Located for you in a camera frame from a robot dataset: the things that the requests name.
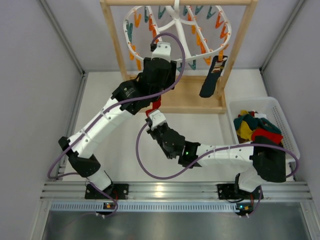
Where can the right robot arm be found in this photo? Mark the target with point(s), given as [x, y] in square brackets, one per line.
[264, 160]

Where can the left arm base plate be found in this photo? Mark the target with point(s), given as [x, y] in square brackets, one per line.
[117, 191]

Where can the wooden hanger stand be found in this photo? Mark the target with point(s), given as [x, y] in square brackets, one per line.
[184, 99]

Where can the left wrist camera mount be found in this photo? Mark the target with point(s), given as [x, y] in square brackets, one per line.
[162, 51]

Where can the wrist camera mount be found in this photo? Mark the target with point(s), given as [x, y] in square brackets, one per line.
[162, 51]
[155, 118]

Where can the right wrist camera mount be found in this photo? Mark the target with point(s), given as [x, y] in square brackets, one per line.
[155, 118]

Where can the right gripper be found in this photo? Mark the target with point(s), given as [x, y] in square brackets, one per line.
[155, 130]

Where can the white plastic basket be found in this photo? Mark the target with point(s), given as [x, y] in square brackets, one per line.
[271, 109]

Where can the red sock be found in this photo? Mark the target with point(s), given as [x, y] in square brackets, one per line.
[274, 137]
[155, 105]

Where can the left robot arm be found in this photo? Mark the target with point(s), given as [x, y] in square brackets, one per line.
[126, 100]

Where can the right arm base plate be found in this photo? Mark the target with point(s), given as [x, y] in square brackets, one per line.
[230, 192]

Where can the grey slotted cable duct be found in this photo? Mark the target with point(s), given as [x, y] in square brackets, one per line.
[199, 207]

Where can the black sock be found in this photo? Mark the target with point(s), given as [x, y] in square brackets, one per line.
[215, 71]

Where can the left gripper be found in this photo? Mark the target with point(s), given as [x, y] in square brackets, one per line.
[160, 81]

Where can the teal sock in basket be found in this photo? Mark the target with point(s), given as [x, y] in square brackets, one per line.
[255, 122]

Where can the yellow sock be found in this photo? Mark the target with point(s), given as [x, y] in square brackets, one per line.
[244, 131]

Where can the aluminium rail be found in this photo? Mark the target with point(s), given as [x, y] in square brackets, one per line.
[292, 191]

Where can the white oval clip hanger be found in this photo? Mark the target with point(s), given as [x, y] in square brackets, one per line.
[168, 17]

